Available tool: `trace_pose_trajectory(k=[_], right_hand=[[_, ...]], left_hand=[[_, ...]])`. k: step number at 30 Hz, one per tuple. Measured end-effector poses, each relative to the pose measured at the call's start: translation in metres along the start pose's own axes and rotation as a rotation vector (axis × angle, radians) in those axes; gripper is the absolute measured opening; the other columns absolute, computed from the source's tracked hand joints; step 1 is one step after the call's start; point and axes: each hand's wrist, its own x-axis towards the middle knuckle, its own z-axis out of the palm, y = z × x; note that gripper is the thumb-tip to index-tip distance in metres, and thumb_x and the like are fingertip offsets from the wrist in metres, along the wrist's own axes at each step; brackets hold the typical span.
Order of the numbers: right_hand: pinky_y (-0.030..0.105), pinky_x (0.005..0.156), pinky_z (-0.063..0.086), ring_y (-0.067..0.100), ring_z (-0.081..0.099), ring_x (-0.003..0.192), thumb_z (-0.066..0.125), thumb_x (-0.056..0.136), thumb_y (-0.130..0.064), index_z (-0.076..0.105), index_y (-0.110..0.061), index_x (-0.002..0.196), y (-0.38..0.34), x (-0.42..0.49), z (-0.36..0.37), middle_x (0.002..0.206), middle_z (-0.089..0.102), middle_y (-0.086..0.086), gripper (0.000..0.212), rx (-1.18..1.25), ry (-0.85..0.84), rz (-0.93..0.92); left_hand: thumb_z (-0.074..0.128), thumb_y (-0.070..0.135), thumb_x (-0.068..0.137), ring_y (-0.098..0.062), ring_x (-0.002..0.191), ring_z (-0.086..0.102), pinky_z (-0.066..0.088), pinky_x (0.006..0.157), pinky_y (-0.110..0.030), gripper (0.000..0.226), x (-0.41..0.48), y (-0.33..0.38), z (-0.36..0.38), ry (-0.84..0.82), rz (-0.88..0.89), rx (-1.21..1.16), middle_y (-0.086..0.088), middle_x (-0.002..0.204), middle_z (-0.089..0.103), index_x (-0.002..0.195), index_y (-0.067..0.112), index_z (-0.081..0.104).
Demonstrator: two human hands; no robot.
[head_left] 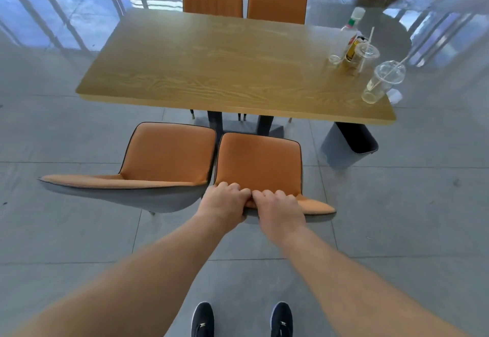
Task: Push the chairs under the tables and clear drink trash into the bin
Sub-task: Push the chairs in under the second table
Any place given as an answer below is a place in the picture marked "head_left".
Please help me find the person's left forearm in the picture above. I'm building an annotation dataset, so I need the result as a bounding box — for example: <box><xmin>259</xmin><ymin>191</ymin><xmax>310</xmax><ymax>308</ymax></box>
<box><xmin>13</xmin><ymin>211</ymin><xmax>230</xmax><ymax>337</ymax></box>

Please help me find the black table base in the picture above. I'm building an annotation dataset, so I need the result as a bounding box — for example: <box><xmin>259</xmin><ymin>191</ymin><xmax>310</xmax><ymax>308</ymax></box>
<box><xmin>190</xmin><ymin>109</ymin><xmax>293</xmax><ymax>137</ymax></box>

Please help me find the person's left black shoe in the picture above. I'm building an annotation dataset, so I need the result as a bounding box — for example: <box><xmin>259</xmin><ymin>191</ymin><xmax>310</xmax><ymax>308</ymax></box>
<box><xmin>191</xmin><ymin>302</ymin><xmax>215</xmax><ymax>337</ymax></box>

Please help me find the grey metal railing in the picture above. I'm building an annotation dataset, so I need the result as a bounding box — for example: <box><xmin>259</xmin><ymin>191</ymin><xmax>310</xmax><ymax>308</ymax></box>
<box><xmin>395</xmin><ymin>8</ymin><xmax>489</xmax><ymax>68</ymax></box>

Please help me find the clear plastic cup with lid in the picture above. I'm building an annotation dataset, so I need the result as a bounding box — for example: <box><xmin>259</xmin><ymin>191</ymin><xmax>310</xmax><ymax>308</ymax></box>
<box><xmin>354</xmin><ymin>42</ymin><xmax>381</xmax><ymax>76</ymax></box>
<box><xmin>361</xmin><ymin>60</ymin><xmax>406</xmax><ymax>105</ymax></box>

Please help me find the person's left hand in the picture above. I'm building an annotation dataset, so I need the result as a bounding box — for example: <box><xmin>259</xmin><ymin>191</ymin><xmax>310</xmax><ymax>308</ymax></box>
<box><xmin>196</xmin><ymin>182</ymin><xmax>253</xmax><ymax>234</ymax></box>

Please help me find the person's black shoe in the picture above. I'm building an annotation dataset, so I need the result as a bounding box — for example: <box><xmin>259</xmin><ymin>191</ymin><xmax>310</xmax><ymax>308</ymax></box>
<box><xmin>191</xmin><ymin>302</ymin><xmax>215</xmax><ymax>337</ymax></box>
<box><xmin>270</xmin><ymin>301</ymin><xmax>294</xmax><ymax>337</ymax></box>

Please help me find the clear bottle with white cap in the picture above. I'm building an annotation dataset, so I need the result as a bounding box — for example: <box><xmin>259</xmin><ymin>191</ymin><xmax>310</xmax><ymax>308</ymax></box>
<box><xmin>333</xmin><ymin>6</ymin><xmax>366</xmax><ymax>61</ymax></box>

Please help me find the orange chair with black piping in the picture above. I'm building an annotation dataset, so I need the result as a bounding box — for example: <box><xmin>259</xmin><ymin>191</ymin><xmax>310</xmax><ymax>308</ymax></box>
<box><xmin>38</xmin><ymin>122</ymin><xmax>218</xmax><ymax>214</ymax></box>
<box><xmin>213</xmin><ymin>132</ymin><xmax>337</xmax><ymax>223</ymax></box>

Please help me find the white drinking straw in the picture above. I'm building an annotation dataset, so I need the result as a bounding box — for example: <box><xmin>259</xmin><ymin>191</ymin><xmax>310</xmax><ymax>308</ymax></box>
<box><xmin>371</xmin><ymin>56</ymin><xmax>410</xmax><ymax>90</ymax></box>
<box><xmin>358</xmin><ymin>26</ymin><xmax>375</xmax><ymax>73</ymax></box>

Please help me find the person's right black shoe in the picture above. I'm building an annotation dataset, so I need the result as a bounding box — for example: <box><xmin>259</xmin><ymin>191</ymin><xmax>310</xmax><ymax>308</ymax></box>
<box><xmin>270</xmin><ymin>301</ymin><xmax>294</xmax><ymax>337</ymax></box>

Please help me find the yellow drink can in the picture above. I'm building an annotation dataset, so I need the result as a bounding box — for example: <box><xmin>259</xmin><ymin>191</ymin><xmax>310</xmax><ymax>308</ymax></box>
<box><xmin>345</xmin><ymin>37</ymin><xmax>364</xmax><ymax>63</ymax></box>

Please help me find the grey trash bin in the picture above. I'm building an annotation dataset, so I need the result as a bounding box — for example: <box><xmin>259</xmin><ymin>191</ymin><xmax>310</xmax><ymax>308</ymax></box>
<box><xmin>320</xmin><ymin>121</ymin><xmax>380</xmax><ymax>170</ymax></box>

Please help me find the person's right forearm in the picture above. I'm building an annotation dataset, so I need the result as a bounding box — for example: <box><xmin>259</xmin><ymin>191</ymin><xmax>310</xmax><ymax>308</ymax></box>
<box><xmin>267</xmin><ymin>226</ymin><xmax>468</xmax><ymax>337</ymax></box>

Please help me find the person's right hand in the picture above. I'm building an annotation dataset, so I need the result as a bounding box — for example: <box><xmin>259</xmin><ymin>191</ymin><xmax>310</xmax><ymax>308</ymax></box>
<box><xmin>252</xmin><ymin>189</ymin><xmax>307</xmax><ymax>248</ymax></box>

